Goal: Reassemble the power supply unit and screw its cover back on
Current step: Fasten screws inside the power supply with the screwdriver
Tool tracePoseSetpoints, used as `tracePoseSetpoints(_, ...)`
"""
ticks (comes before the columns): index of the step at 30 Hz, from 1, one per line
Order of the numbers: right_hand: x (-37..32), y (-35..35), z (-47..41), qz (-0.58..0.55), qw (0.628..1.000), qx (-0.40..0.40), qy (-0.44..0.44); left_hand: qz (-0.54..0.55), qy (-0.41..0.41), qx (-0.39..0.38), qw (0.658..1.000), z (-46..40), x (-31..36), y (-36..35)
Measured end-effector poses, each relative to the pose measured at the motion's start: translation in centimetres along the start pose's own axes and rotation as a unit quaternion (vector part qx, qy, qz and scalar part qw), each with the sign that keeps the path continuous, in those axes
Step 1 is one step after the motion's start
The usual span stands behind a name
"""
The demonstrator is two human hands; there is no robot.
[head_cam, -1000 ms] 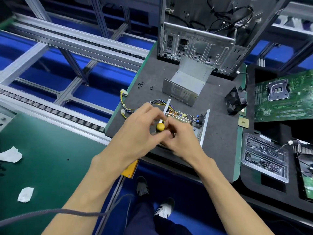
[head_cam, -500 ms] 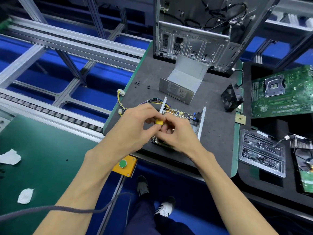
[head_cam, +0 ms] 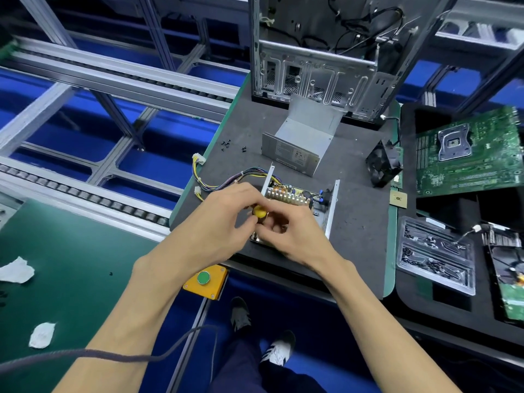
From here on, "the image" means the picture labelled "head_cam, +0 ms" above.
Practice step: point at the small square processor chip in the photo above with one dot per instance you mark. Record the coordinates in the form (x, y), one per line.
(398, 199)

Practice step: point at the clear plastic screw tray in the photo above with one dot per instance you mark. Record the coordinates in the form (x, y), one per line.
(436, 256)

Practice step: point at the person's right forearm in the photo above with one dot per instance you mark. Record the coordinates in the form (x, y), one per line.
(389, 331)

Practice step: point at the black foam parts tray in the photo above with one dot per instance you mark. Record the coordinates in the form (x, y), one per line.
(442, 323)

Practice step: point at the black foam work mat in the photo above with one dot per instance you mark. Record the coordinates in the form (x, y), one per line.
(360, 233)

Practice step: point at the person's right hand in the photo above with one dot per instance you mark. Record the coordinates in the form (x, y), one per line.
(295, 233)

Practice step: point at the yellow button box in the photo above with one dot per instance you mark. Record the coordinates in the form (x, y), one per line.
(203, 280)

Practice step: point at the silver computer tower chassis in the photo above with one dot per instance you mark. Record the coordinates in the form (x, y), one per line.
(319, 77)

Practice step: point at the crumpled white paper scrap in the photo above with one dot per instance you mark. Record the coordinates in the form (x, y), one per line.
(16, 270)
(42, 334)

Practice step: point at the small black screws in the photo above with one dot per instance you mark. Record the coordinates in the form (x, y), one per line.
(225, 145)

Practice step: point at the person's left shoe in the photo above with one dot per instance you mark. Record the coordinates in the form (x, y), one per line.
(240, 315)

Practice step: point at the power supply metal base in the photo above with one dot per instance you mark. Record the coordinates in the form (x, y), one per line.
(332, 213)

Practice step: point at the person's left forearm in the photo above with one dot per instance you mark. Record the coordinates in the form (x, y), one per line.
(127, 323)

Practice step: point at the person's shoe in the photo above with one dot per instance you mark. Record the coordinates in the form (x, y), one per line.
(240, 315)
(280, 349)

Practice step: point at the person's right shoe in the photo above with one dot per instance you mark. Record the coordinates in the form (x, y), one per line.
(280, 349)

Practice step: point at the silver heatsink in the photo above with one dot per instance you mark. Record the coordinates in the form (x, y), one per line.
(499, 235)

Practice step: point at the black hard disk drive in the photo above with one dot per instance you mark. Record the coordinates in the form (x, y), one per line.
(509, 282)

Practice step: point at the grey power supply cover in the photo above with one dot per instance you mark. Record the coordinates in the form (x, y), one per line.
(303, 135)

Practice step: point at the aluminium conveyor frame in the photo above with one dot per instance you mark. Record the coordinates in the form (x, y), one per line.
(106, 77)

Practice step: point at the black cooling fan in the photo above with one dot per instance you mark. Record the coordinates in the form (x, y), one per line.
(383, 163)

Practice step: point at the person's dark trousers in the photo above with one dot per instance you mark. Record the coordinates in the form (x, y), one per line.
(237, 364)

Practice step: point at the person's left hand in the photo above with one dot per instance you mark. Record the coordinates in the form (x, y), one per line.
(221, 225)

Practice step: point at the green motherboard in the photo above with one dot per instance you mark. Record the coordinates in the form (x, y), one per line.
(475, 159)

